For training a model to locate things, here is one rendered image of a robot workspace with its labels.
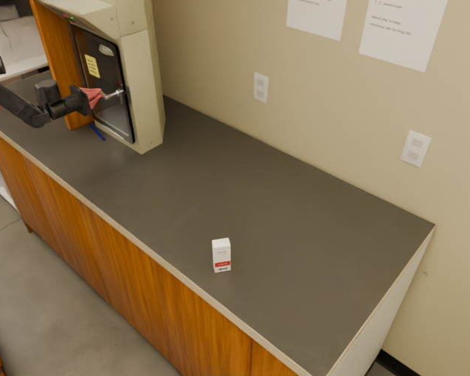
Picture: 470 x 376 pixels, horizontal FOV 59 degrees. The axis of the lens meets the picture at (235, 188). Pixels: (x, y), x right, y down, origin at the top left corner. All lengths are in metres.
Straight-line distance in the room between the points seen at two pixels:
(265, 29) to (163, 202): 0.72
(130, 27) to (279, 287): 0.96
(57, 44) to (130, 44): 0.39
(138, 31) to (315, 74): 0.62
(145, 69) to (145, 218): 0.54
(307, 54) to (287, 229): 0.60
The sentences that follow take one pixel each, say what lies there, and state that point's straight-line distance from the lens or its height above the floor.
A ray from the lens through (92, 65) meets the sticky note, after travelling 1.69.
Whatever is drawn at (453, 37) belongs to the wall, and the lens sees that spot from 1.29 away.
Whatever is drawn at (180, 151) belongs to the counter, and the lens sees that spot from 1.70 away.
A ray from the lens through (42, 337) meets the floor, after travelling 2.39.
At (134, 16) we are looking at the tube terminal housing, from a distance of 1.51.
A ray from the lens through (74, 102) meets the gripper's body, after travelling 1.55.
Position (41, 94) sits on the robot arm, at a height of 1.27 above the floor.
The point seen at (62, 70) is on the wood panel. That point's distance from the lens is 1.84.
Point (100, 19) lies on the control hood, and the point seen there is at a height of 1.48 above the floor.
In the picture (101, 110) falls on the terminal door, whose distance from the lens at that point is 1.78.
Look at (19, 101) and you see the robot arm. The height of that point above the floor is 1.28.
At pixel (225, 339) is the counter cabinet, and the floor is 0.71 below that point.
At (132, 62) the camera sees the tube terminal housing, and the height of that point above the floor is 1.32.
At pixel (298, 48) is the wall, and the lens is 1.52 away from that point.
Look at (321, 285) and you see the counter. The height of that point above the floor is 0.94.
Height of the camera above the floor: 1.90
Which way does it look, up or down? 40 degrees down
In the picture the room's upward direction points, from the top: straight up
